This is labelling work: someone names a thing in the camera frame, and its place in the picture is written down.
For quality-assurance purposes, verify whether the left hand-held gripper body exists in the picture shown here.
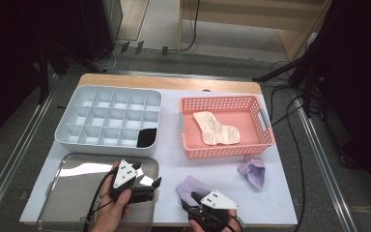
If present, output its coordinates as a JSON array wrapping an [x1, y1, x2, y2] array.
[[109, 159, 157, 205]]

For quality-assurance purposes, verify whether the left hand-held gripper cable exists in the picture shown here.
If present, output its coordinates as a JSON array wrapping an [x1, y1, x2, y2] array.
[[82, 170, 117, 232]]

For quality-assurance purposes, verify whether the black curtain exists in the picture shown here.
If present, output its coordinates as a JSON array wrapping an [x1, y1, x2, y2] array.
[[312, 0, 371, 207], [0, 0, 85, 149]]

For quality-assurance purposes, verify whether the person's right hand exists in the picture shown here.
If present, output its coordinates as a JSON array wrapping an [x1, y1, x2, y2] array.
[[188, 209, 240, 232]]

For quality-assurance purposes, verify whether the right hand-held gripper cable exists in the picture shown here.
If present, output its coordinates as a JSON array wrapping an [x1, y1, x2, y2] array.
[[228, 215, 246, 232]]

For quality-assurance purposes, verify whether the light wooden cabinet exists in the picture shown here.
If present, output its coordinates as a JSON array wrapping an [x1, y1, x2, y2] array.
[[177, 0, 334, 62]]

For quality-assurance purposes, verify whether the pink plastic basket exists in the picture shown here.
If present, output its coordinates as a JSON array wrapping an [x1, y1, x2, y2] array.
[[179, 94, 276, 160]]

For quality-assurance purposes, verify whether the translucent grey box lid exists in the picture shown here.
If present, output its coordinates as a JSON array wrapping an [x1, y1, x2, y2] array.
[[35, 152, 159, 232]]

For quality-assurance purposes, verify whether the metal floor rail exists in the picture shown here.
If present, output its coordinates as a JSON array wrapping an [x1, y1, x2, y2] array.
[[0, 75, 59, 223], [294, 105, 358, 232]]

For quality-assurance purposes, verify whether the black floor cable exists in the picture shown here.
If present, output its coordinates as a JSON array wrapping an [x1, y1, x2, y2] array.
[[269, 61, 307, 232]]

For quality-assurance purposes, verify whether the black metal stand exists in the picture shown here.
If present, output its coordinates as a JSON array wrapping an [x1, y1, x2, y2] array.
[[37, 42, 109, 105]]

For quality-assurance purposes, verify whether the grey divided storage box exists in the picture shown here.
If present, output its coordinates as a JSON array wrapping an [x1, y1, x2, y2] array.
[[53, 84, 163, 159]]

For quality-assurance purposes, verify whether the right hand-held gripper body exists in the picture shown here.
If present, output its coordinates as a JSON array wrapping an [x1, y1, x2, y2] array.
[[187, 188, 241, 232]]

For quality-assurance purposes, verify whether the cream sock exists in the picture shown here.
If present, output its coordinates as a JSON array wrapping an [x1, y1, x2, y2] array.
[[192, 110, 220, 131], [201, 122, 242, 147]]

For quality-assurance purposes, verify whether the dark metal cabinet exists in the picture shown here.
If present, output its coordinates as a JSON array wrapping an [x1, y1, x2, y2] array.
[[76, 0, 124, 62]]

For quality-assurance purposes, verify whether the person's left hand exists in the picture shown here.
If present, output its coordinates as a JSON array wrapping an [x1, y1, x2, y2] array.
[[91, 160, 132, 232]]

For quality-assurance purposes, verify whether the black sock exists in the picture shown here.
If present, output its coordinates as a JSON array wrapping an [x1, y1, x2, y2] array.
[[136, 128, 158, 149]]

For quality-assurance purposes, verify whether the black hanging cable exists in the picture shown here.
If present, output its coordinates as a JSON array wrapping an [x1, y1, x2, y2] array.
[[167, 0, 201, 53]]

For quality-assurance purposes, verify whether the hand-held gripper cable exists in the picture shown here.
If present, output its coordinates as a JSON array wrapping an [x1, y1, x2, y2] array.
[[228, 215, 246, 232], [82, 170, 117, 232]]

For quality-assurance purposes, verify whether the black tripod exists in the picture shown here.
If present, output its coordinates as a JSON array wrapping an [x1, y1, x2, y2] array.
[[252, 47, 323, 119]]

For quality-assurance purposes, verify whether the white floor cable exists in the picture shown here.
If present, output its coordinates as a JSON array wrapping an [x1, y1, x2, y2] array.
[[98, 46, 120, 72]]

